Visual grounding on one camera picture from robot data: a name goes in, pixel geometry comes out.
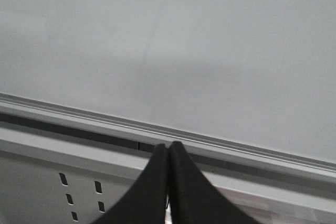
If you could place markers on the white perforated stand frame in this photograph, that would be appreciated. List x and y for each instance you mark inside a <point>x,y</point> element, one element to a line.
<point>51,178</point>

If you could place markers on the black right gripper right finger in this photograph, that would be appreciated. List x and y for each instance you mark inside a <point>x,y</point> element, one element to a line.
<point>193,199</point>

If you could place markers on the white whiteboard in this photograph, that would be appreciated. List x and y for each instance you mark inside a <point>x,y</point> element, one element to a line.
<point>250,81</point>

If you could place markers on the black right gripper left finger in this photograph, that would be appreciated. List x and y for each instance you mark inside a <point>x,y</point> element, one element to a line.
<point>145,201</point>

